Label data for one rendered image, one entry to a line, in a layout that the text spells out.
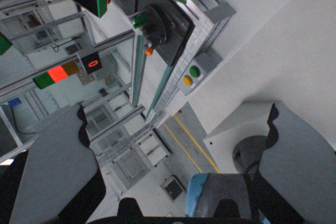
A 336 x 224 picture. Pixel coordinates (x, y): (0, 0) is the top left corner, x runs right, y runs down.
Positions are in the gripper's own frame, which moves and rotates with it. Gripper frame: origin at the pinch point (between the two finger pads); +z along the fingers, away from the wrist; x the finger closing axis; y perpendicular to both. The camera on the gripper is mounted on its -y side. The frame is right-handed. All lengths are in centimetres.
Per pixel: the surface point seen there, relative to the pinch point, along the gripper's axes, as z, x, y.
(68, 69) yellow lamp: 48, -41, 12
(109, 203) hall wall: 384, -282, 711
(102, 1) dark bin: 20.1, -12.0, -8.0
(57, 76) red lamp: 46, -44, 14
